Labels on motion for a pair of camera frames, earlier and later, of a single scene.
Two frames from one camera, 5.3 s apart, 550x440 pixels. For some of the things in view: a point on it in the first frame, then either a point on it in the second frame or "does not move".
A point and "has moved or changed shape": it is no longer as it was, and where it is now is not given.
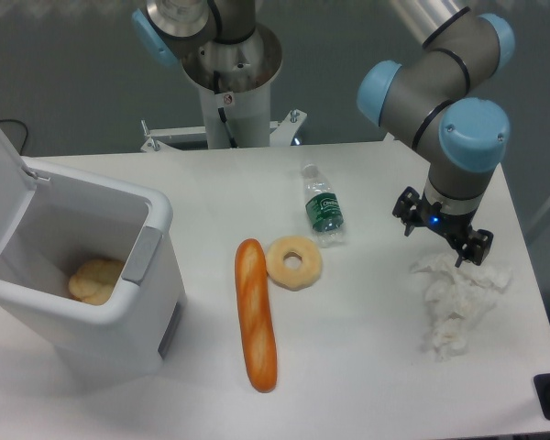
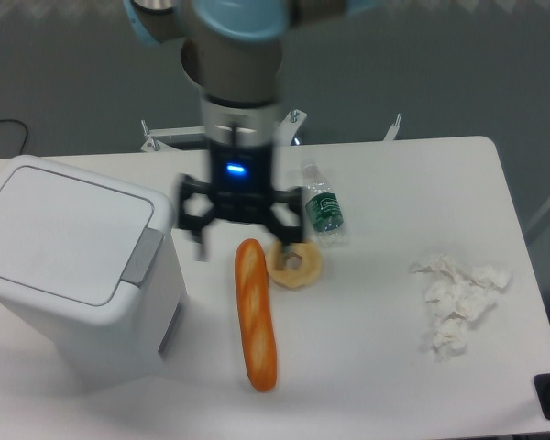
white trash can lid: x=7 y=191 has moved or changed shape
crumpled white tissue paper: x=456 y=298 does not move
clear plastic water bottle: x=323 y=209 does not move
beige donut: x=299 y=278 does not move
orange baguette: x=256 y=313 does not move
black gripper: x=455 y=226 → x=240 y=190
